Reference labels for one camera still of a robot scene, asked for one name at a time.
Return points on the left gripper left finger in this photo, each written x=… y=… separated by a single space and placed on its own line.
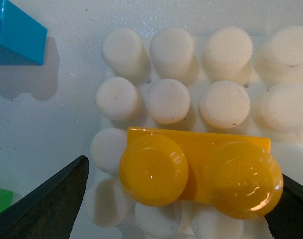
x=50 y=210

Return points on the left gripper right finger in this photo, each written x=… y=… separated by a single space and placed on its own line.
x=285 y=221

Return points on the yellow two-stud block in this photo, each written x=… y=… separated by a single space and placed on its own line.
x=236 y=174

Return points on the white studded base plate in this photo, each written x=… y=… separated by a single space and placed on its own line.
x=226 y=83

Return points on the green two-stud block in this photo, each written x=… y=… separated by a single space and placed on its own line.
x=6 y=199

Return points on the blue three-stud block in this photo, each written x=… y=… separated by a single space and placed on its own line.
x=22 y=39

